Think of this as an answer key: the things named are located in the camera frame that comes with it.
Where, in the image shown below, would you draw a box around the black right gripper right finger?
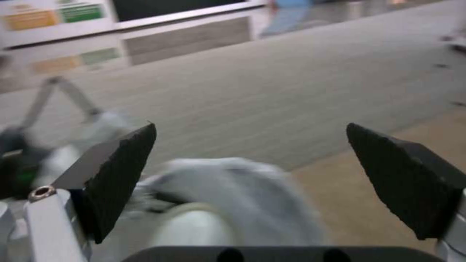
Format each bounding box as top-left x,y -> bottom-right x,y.
346,122 -> 466,262

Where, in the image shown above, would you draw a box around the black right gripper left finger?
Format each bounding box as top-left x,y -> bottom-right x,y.
24,122 -> 157,262

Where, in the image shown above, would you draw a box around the white robot front shell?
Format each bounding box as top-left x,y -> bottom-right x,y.
0,109 -> 146,201

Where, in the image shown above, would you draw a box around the silver metal bent bars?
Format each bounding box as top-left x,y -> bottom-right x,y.
20,76 -> 103,126

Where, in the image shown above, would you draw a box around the blue cloth object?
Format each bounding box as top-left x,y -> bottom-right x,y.
260,0 -> 316,36

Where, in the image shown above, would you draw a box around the green wall sign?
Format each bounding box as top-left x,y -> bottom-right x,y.
59,3 -> 106,24

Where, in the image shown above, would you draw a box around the orange wall sign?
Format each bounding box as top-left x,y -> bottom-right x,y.
2,10 -> 60,31

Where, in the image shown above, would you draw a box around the dark wall screen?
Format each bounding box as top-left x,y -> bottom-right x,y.
111,0 -> 269,23

